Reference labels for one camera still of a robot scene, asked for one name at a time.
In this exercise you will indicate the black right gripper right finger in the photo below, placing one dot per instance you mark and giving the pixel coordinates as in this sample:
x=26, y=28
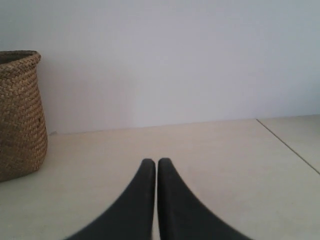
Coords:
x=181, y=215

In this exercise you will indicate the brown woven wicker basket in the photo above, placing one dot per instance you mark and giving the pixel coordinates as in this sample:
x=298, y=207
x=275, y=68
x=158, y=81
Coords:
x=23, y=133

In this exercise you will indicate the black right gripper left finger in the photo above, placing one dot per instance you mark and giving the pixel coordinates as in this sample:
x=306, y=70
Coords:
x=130, y=217

